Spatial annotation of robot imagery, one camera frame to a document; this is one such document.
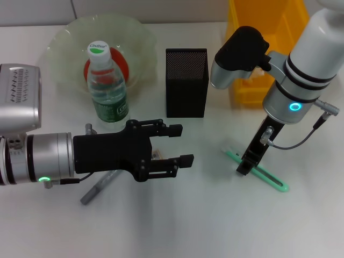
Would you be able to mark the grey glitter pen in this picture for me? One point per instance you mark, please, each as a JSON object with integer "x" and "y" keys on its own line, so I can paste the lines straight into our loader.
{"x": 94, "y": 192}

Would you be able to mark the mint green utility knife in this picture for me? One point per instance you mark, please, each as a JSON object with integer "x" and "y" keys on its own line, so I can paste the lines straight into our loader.
{"x": 268, "y": 178}

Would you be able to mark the pale green glass fruit plate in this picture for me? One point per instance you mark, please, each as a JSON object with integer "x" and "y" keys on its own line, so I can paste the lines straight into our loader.
{"x": 67, "y": 48}

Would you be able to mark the orange fruit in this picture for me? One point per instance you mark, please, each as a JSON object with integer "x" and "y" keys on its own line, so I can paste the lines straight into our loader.
{"x": 122, "y": 64}

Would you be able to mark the yellow plastic bin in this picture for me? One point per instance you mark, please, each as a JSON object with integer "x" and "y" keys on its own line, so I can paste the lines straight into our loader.
{"x": 242, "y": 13}

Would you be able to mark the black mesh pen holder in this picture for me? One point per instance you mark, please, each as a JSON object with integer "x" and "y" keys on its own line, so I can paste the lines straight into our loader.
{"x": 185, "y": 88}

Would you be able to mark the clear green-label water bottle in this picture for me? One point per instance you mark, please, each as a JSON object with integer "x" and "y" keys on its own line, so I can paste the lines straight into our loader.
{"x": 108, "y": 99}

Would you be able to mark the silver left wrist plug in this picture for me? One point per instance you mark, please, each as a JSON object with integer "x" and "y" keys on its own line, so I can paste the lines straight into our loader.
{"x": 90, "y": 129}

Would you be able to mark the beige eraser with barcode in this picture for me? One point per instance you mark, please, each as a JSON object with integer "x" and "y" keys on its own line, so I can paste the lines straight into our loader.
{"x": 156, "y": 154}

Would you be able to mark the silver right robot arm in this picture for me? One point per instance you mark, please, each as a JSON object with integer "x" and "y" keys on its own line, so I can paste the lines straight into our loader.
{"x": 309, "y": 67}

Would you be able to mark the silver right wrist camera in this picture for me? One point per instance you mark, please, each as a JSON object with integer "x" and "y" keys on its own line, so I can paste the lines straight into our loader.
{"x": 239, "y": 53}

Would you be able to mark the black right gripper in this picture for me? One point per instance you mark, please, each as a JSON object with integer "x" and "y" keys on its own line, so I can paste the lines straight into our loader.
{"x": 264, "y": 134}

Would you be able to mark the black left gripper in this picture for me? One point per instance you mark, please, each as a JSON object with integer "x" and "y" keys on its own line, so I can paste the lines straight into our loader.
{"x": 107, "y": 153}

